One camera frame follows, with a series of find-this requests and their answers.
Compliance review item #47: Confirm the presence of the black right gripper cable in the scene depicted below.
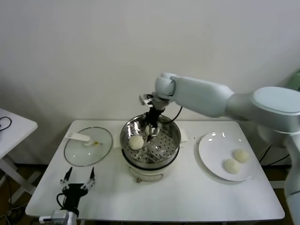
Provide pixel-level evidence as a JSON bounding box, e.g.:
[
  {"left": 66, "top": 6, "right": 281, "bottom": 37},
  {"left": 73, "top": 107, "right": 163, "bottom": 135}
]
[{"left": 161, "top": 105, "right": 184, "bottom": 124}]

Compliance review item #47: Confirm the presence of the glass lid white handle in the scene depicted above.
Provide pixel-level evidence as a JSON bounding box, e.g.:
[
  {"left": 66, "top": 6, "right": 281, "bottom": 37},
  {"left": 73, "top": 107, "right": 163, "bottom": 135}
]
[{"left": 63, "top": 127, "right": 114, "bottom": 167}]

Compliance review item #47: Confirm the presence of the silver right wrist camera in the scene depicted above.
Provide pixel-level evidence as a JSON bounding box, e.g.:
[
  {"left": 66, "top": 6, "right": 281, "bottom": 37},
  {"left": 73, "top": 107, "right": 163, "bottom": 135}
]
[{"left": 138, "top": 94, "right": 154, "bottom": 106}]

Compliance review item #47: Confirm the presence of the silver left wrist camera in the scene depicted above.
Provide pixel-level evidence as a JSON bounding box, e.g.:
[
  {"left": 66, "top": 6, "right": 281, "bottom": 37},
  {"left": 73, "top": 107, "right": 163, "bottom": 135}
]
[{"left": 38, "top": 210, "right": 71, "bottom": 224}]

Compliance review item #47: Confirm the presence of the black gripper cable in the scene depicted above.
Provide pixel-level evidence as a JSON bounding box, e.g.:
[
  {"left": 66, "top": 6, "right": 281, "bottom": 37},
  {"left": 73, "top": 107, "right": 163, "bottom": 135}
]
[
  {"left": 56, "top": 192, "right": 68, "bottom": 210},
  {"left": 161, "top": 105, "right": 184, "bottom": 124}
]

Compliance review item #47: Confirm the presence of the black power cable with plug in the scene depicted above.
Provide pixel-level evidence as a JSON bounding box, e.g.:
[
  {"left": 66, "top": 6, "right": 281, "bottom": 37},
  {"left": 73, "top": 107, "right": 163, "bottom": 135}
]
[{"left": 259, "top": 141, "right": 292, "bottom": 166}]

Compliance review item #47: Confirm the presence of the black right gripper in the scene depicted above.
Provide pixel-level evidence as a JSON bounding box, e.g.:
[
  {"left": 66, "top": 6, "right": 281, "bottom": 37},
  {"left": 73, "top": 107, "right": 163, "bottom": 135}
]
[{"left": 145, "top": 106, "right": 164, "bottom": 142}]

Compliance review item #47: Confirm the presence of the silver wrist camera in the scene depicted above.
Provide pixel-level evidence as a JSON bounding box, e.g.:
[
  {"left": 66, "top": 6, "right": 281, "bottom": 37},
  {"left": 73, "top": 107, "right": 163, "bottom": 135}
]
[
  {"left": 38, "top": 210, "right": 71, "bottom": 224},
  {"left": 138, "top": 94, "right": 154, "bottom": 106}
]

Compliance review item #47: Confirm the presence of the white folding side table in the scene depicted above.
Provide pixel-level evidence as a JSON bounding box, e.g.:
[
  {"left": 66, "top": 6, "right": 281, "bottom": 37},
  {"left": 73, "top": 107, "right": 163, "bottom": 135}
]
[{"left": 0, "top": 109, "right": 49, "bottom": 206}]

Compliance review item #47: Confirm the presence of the thin black looped cable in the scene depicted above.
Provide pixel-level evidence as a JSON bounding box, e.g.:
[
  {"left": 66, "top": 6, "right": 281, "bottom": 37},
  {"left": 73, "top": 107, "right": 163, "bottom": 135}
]
[{"left": 0, "top": 117, "right": 12, "bottom": 133}]

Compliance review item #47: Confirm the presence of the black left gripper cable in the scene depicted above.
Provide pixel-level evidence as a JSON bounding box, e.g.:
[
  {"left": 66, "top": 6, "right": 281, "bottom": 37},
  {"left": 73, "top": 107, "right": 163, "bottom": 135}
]
[{"left": 56, "top": 192, "right": 68, "bottom": 210}]

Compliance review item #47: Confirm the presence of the white steamed baozi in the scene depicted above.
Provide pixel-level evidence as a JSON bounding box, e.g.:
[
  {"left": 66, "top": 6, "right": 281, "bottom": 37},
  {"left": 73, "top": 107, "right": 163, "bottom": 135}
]
[
  {"left": 144, "top": 125, "right": 160, "bottom": 138},
  {"left": 233, "top": 149, "right": 250, "bottom": 163},
  {"left": 222, "top": 159, "right": 241, "bottom": 174},
  {"left": 128, "top": 135, "right": 144, "bottom": 150}
]

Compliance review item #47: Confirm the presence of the pale green appliance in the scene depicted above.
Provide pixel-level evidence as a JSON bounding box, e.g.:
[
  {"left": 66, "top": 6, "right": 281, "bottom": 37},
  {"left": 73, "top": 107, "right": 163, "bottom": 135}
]
[{"left": 290, "top": 71, "right": 300, "bottom": 91}]

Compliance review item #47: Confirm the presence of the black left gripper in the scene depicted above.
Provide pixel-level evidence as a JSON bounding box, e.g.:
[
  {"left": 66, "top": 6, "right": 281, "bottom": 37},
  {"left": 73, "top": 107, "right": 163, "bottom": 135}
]
[{"left": 60, "top": 166, "right": 97, "bottom": 212}]

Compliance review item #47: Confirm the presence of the perforated steel steamer basket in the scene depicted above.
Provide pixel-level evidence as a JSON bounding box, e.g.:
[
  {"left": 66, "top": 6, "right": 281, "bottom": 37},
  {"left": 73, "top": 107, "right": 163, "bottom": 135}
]
[{"left": 112, "top": 113, "right": 188, "bottom": 164}]

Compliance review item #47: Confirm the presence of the white round plate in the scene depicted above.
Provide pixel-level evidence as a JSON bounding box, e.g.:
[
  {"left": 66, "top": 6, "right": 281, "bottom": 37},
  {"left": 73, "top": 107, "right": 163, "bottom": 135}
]
[{"left": 198, "top": 132, "right": 256, "bottom": 181}]

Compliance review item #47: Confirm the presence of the white electric cooker pot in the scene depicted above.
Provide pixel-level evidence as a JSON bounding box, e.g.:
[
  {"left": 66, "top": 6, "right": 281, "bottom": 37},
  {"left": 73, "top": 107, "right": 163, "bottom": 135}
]
[{"left": 120, "top": 142, "right": 186, "bottom": 184}]

